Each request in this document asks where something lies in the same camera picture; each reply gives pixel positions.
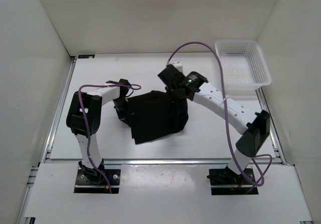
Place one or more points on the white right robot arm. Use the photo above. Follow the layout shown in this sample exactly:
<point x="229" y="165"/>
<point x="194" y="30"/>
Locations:
<point x="246" y="129"/>

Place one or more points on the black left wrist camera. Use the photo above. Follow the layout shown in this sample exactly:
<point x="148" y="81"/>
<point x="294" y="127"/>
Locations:
<point x="120" y="82"/>

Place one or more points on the black shorts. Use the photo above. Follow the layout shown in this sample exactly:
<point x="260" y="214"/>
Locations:
<point x="156" y="115"/>

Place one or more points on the white perforated plastic basket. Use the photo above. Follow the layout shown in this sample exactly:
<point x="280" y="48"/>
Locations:
<point x="243" y="64"/>

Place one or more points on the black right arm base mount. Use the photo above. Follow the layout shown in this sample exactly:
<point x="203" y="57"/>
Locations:
<point x="225" y="182"/>

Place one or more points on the aluminium table edge rail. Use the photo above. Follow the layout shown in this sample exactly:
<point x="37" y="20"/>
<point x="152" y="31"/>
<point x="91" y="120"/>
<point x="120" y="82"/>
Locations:
<point x="264" y="161"/>

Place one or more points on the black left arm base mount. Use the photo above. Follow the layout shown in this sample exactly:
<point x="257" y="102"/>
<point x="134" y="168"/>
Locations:
<point x="90" y="181"/>

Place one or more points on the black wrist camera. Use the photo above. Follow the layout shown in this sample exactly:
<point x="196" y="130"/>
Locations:
<point x="120" y="82"/>
<point x="172" y="74"/>

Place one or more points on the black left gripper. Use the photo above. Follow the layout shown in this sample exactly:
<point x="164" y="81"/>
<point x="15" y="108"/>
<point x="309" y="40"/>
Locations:
<point x="124" y="116"/>

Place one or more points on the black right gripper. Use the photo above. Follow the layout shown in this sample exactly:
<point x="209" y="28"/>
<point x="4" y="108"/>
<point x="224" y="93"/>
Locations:
<point x="169" y="88"/>

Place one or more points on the small black corner label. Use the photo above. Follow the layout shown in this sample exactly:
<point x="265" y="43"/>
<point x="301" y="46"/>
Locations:
<point x="86" y="56"/>

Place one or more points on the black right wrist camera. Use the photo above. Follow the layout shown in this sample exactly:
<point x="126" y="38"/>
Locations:
<point x="172" y="74"/>

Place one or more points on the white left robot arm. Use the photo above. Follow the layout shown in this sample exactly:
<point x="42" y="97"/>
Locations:
<point x="84" y="115"/>

